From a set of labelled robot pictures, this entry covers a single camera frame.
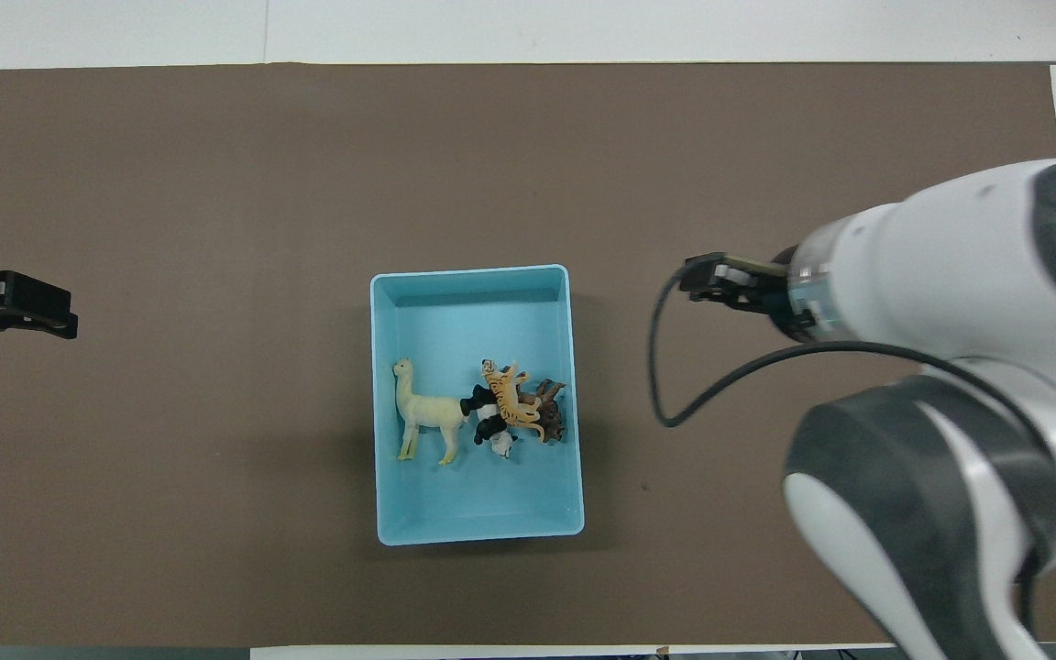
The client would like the brown table mat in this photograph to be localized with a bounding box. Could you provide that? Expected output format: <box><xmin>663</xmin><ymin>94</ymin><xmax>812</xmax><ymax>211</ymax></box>
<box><xmin>0</xmin><ymin>62</ymin><xmax>1056</xmax><ymax>648</ymax></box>

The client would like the brown lion toy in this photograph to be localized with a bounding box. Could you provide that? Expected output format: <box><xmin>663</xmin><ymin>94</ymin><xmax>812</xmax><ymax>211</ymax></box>
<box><xmin>528</xmin><ymin>379</ymin><xmax>567</xmax><ymax>444</ymax></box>

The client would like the black and white panda toy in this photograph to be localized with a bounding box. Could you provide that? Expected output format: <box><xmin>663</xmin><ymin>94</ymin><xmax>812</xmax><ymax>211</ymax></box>
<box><xmin>460</xmin><ymin>383</ymin><xmax>520</xmax><ymax>459</ymax></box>

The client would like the cream llama toy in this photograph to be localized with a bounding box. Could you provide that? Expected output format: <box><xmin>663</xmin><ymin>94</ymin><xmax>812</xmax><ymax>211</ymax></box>
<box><xmin>391</xmin><ymin>358</ymin><xmax>472</xmax><ymax>466</ymax></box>

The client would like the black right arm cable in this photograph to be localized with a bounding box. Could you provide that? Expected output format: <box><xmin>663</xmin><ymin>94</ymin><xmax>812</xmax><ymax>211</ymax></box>
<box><xmin>647</xmin><ymin>266</ymin><xmax>1051</xmax><ymax>633</ymax></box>

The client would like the light blue plastic storage box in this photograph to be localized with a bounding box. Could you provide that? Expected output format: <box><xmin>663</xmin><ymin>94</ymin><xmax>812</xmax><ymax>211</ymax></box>
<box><xmin>370</xmin><ymin>264</ymin><xmax>586</xmax><ymax>547</ymax></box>

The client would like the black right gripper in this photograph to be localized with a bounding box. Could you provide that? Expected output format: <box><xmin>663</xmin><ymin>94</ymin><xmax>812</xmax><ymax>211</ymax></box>
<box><xmin>680</xmin><ymin>254</ymin><xmax>809</xmax><ymax>320</ymax></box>

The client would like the orange striped tiger toy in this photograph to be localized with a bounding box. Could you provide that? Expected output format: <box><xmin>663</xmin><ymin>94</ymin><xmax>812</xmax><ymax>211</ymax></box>
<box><xmin>480</xmin><ymin>359</ymin><xmax>547</xmax><ymax>445</ymax></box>

